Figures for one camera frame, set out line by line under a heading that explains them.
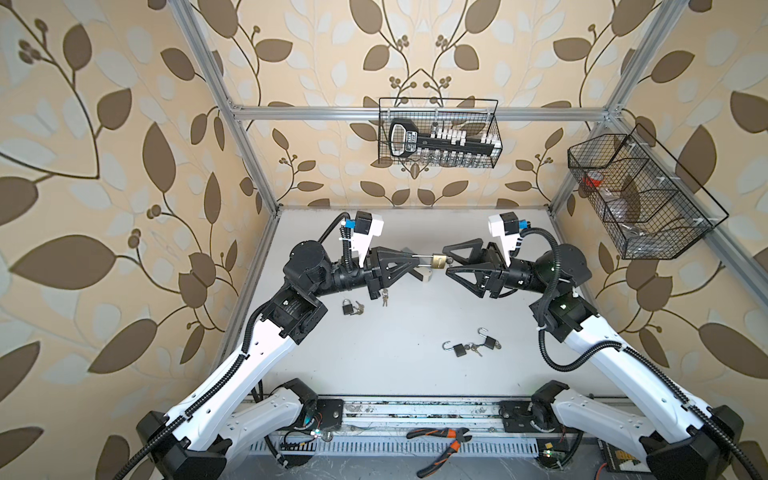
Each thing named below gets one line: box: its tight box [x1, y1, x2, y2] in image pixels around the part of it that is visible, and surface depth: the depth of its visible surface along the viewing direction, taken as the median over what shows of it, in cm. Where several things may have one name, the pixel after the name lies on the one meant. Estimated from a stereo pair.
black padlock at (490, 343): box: [477, 327, 502, 350], surface depth 88 cm
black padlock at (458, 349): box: [442, 340, 467, 357], surface depth 86 cm
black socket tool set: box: [389, 118, 501, 158], surface depth 84 cm
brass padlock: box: [411, 254, 447, 269], surface depth 55 cm
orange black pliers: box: [406, 427, 473, 479], surface depth 72 cm
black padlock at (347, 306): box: [342, 298, 354, 315], surface depth 95 cm
